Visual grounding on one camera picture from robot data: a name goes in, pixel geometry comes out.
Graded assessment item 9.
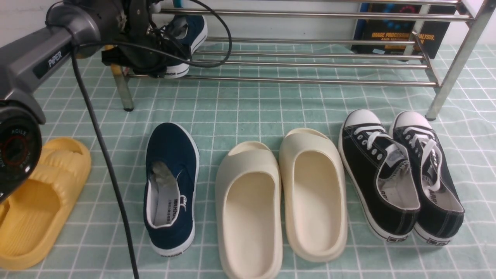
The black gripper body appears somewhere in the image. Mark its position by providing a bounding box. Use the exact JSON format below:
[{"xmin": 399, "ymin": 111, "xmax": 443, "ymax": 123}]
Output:
[{"xmin": 102, "ymin": 0, "xmax": 191, "ymax": 77}]

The navy slip-on shoe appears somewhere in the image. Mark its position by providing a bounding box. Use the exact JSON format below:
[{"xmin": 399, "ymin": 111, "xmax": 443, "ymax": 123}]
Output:
[
  {"xmin": 154, "ymin": 15, "xmax": 208, "ymax": 78},
  {"xmin": 143, "ymin": 122, "xmax": 200, "ymax": 257}
]

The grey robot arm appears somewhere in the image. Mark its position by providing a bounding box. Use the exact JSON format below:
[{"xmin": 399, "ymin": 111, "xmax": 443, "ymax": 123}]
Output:
[{"xmin": 0, "ymin": 0, "xmax": 191, "ymax": 201}]

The teal pole behind rack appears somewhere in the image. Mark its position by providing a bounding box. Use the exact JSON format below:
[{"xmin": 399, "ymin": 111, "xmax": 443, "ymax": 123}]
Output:
[{"xmin": 172, "ymin": 0, "xmax": 184, "ymax": 9}]

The metal shoe rack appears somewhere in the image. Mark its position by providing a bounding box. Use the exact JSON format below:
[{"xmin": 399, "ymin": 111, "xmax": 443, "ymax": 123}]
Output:
[{"xmin": 105, "ymin": 0, "xmax": 496, "ymax": 121}]

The green checkered cloth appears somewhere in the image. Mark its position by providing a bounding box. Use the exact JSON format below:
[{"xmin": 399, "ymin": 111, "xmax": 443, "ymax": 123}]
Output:
[{"xmin": 1, "ymin": 45, "xmax": 496, "ymax": 279}]

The cream slide sandal left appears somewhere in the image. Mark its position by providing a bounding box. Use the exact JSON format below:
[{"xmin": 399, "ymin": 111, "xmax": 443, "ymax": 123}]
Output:
[{"xmin": 215, "ymin": 141, "xmax": 283, "ymax": 279}]

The cream slide sandal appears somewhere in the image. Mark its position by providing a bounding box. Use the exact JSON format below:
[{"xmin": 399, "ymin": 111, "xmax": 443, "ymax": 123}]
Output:
[
  {"xmin": 279, "ymin": 127, "xmax": 348, "ymax": 262},
  {"xmin": 215, "ymin": 141, "xmax": 283, "ymax": 279}
]

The yellow slide sandal inner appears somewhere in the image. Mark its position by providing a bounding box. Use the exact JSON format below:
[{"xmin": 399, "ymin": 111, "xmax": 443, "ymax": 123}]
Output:
[{"xmin": 0, "ymin": 137, "xmax": 91, "ymax": 270}]

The cream slide sandal right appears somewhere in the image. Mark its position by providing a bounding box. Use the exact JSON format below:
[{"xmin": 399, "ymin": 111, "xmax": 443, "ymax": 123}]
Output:
[{"xmin": 279, "ymin": 127, "xmax": 348, "ymax": 262}]

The black canvas sneaker left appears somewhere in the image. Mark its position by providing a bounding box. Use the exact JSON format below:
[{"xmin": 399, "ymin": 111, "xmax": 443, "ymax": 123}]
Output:
[{"xmin": 338, "ymin": 109, "xmax": 420, "ymax": 243}]

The black canvas sneaker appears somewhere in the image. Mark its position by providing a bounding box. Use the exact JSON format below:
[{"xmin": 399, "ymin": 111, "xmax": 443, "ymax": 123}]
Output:
[
  {"xmin": 338, "ymin": 109, "xmax": 420, "ymax": 243},
  {"xmin": 389, "ymin": 111, "xmax": 465, "ymax": 246}
]

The dark image processing book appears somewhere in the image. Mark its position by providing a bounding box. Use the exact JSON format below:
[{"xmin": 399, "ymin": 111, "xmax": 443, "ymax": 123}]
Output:
[{"xmin": 351, "ymin": 3, "xmax": 450, "ymax": 59}]

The black canvas sneaker right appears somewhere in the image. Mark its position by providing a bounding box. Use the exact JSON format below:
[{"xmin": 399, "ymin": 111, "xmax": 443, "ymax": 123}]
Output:
[{"xmin": 389, "ymin": 111, "xmax": 465, "ymax": 246}]

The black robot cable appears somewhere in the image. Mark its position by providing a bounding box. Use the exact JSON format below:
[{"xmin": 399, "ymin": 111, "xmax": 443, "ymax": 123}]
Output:
[{"xmin": 70, "ymin": 0, "xmax": 233, "ymax": 279}]

